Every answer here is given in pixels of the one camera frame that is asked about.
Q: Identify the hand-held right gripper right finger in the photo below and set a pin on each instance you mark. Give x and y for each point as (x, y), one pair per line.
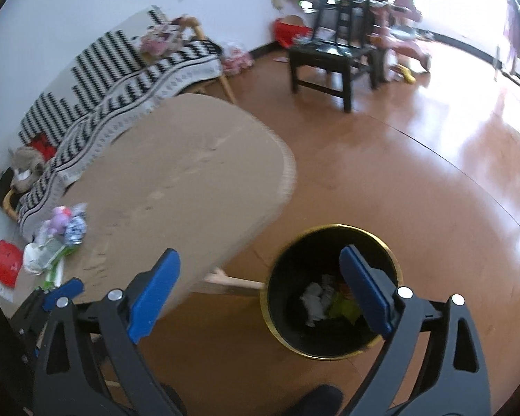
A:
(364, 286)

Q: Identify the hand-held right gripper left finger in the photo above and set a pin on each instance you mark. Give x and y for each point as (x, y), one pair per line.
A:
(156, 294)

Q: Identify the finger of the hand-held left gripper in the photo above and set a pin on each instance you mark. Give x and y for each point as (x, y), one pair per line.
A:
(65, 288)

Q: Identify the green packet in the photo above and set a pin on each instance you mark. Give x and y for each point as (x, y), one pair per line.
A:
(54, 275)

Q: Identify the green wrapper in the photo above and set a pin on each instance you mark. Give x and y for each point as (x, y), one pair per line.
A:
(344, 310)

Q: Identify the grey paper piece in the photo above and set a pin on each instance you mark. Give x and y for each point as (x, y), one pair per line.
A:
(328, 285)

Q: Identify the clear plastic wrap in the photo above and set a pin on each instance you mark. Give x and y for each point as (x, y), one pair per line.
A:
(37, 260)

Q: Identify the white tissue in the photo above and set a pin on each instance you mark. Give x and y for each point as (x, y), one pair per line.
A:
(314, 303)

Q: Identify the blue and white wrapper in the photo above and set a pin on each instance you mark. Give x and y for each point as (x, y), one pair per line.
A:
(76, 227)

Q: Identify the purple wrapper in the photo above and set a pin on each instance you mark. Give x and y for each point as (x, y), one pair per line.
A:
(58, 221)

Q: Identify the black trash bin gold rim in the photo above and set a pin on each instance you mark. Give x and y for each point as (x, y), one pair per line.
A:
(286, 277)

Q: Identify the red plastic stool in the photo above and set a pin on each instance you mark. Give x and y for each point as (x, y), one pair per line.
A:
(6, 262)

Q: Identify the black cloth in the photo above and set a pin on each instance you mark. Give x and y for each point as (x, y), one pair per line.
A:
(4, 186)

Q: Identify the beige plush toy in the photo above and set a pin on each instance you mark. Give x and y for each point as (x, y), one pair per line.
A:
(26, 164)

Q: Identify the oval wooden table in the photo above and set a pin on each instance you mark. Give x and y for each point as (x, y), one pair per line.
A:
(177, 160)

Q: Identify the red cushion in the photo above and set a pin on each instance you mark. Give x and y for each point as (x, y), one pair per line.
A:
(43, 145)

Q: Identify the sofa with striped cover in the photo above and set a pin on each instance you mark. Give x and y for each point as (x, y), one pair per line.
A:
(112, 86)

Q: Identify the yellow toy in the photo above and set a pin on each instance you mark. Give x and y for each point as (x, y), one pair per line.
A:
(405, 73)

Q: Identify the dark wooden chair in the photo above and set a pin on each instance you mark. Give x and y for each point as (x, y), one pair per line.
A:
(320, 52)

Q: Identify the pink tricycle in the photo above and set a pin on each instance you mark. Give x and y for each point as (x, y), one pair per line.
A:
(398, 43)

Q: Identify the pink and white bag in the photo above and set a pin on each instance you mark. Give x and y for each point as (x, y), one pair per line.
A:
(236, 58)

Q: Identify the pink floral bundle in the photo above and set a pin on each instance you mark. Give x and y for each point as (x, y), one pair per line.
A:
(158, 41)

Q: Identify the red bag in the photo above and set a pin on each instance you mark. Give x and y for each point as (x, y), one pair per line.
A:
(290, 32)

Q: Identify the hanging clothes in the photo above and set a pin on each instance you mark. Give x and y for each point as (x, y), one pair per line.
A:
(513, 30)

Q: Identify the wooden frame sofa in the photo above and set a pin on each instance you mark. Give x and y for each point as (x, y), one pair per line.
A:
(198, 30)

